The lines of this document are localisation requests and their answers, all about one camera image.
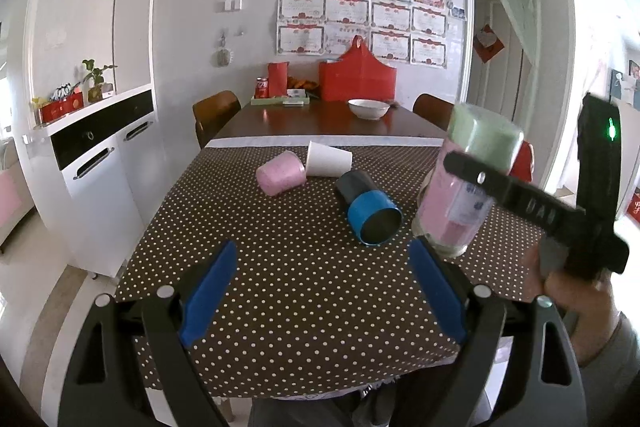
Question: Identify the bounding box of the brown polka dot tablecloth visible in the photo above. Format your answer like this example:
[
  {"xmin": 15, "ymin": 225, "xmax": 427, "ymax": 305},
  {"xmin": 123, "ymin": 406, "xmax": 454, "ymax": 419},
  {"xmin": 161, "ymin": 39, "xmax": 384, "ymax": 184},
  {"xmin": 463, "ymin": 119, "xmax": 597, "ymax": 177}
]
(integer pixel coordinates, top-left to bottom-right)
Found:
[{"xmin": 116, "ymin": 138, "xmax": 547, "ymax": 400}]

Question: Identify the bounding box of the person's right hand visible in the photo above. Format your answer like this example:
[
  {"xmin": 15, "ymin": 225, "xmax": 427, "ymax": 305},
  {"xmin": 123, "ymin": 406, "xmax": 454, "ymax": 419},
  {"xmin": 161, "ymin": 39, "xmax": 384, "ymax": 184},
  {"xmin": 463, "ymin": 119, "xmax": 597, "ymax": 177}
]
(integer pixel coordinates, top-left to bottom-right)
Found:
[{"xmin": 530, "ymin": 239, "xmax": 624, "ymax": 368}]

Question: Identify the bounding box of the red chair cover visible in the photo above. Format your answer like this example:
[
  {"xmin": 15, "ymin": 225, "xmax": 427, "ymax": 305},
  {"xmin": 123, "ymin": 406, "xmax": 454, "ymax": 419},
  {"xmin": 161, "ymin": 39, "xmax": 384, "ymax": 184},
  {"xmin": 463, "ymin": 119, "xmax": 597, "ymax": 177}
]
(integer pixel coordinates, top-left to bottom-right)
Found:
[{"xmin": 510, "ymin": 142, "xmax": 535, "ymax": 183}]

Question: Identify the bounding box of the green tray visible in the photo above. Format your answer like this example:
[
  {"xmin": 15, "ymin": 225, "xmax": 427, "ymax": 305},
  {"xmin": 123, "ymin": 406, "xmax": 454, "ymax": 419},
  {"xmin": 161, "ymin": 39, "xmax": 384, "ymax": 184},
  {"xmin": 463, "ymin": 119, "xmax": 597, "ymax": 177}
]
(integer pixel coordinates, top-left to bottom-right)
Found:
[{"xmin": 250, "ymin": 95, "xmax": 309, "ymax": 108}]

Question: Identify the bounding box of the potted green plant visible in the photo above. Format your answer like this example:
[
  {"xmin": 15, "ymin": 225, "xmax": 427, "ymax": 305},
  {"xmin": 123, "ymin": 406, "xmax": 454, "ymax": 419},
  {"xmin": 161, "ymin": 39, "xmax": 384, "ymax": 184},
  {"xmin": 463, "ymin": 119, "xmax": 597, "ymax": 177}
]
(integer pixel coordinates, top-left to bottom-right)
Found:
[{"xmin": 81, "ymin": 59, "xmax": 119, "ymax": 104}]

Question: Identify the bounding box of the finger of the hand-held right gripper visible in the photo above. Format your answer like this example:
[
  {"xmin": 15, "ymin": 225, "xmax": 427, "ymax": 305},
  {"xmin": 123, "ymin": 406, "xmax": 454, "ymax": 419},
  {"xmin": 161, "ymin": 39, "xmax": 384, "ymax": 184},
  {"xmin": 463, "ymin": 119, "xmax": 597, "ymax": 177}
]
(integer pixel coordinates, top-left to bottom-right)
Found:
[{"xmin": 443, "ymin": 150, "xmax": 555, "ymax": 230}]

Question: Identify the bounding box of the pink and green cup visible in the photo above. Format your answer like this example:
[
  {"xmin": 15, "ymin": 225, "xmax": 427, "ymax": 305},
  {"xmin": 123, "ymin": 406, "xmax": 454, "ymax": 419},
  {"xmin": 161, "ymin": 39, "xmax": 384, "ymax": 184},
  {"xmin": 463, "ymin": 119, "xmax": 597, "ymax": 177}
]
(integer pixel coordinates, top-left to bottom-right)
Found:
[{"xmin": 411, "ymin": 102, "xmax": 526, "ymax": 259}]

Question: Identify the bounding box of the white cabinet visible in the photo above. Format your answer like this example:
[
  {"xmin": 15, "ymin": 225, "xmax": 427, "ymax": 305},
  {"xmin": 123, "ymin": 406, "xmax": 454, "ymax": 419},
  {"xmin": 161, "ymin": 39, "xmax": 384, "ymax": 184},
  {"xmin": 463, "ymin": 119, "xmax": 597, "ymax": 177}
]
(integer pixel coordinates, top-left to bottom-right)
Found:
[{"xmin": 22, "ymin": 82, "xmax": 159, "ymax": 280}]

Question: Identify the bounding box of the white bowl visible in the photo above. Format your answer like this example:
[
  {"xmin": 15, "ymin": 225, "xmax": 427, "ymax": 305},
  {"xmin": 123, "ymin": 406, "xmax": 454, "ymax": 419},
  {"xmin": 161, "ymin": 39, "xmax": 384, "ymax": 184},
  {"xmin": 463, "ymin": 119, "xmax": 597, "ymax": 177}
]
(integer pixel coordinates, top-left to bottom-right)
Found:
[{"xmin": 348, "ymin": 99, "xmax": 390, "ymax": 121}]

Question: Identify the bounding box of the small green hanging ornament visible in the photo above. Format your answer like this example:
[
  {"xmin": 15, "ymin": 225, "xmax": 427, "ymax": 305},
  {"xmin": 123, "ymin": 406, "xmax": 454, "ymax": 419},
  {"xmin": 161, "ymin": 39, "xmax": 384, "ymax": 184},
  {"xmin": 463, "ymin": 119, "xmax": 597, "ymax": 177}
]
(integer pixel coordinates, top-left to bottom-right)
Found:
[{"xmin": 215, "ymin": 34, "xmax": 234, "ymax": 68}]

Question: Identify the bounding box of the person's grey clothing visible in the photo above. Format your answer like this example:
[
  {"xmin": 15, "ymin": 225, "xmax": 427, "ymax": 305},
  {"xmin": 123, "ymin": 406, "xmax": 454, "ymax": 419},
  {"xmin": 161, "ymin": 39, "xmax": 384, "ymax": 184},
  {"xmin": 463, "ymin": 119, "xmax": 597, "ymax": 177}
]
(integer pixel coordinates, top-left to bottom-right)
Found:
[{"xmin": 248, "ymin": 382, "xmax": 401, "ymax": 427}]

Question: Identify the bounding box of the group of wall certificates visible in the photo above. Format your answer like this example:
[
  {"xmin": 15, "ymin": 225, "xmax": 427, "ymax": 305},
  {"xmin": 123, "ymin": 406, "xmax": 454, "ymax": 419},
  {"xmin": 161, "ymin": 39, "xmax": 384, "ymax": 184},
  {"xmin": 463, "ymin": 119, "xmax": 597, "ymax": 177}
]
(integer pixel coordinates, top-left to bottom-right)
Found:
[{"xmin": 228, "ymin": 0, "xmax": 468, "ymax": 70}]

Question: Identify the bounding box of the white paper cup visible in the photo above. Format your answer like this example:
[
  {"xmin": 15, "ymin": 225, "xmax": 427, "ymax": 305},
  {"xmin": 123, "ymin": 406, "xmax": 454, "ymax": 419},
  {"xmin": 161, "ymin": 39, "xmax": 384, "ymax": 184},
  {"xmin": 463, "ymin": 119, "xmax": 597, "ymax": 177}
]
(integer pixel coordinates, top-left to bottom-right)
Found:
[{"xmin": 305, "ymin": 140, "xmax": 353, "ymax": 178}]

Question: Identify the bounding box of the black and blue cup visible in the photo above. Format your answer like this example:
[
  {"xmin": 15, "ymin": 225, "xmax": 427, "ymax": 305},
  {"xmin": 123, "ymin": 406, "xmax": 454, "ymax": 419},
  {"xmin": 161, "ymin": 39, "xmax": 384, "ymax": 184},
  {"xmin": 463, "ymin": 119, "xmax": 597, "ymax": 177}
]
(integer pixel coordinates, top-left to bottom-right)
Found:
[{"xmin": 334, "ymin": 170, "xmax": 404, "ymax": 248}]

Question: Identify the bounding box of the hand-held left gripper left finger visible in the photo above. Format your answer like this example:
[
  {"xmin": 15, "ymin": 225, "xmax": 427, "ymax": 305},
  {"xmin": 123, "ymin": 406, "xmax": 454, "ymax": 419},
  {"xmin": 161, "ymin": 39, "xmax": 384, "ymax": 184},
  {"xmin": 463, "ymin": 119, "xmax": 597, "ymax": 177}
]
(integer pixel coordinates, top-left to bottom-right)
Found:
[{"xmin": 57, "ymin": 239, "xmax": 239, "ymax": 427}]

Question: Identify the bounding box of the large red gift bag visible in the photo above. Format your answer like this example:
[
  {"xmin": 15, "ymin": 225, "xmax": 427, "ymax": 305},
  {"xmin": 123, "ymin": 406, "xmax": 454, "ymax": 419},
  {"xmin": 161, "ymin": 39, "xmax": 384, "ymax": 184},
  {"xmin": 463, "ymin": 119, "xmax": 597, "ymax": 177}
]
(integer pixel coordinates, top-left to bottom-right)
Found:
[{"xmin": 319, "ymin": 35, "xmax": 398, "ymax": 103}]

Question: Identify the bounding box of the brown wooden chair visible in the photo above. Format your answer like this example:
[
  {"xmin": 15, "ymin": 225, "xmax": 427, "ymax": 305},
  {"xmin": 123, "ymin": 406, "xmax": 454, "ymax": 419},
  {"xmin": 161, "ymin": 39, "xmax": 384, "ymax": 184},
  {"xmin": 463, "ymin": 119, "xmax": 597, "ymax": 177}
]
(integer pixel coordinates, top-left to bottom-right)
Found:
[
  {"xmin": 412, "ymin": 93, "xmax": 457, "ymax": 131},
  {"xmin": 192, "ymin": 90, "xmax": 242, "ymax": 150}
]

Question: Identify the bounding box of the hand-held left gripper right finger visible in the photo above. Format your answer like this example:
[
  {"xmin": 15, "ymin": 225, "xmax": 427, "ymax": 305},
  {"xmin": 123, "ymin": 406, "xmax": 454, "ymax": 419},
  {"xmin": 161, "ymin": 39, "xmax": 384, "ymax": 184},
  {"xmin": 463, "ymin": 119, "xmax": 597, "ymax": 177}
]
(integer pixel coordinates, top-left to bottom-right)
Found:
[{"xmin": 407, "ymin": 237, "xmax": 589, "ymax": 427}]

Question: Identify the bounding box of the red diamond door decoration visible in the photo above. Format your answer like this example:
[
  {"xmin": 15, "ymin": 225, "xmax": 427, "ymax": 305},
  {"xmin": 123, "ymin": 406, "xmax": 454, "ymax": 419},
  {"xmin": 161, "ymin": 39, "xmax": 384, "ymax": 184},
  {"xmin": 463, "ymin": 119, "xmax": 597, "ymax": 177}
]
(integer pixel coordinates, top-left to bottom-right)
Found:
[{"xmin": 472, "ymin": 24, "xmax": 505, "ymax": 64}]

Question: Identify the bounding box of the red box with flowers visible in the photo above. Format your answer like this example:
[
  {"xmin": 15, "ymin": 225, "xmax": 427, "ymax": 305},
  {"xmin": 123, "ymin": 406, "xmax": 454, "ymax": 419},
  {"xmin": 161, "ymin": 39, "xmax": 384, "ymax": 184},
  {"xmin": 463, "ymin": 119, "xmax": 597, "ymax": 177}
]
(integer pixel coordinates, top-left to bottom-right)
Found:
[{"xmin": 32, "ymin": 82, "xmax": 84, "ymax": 124}]

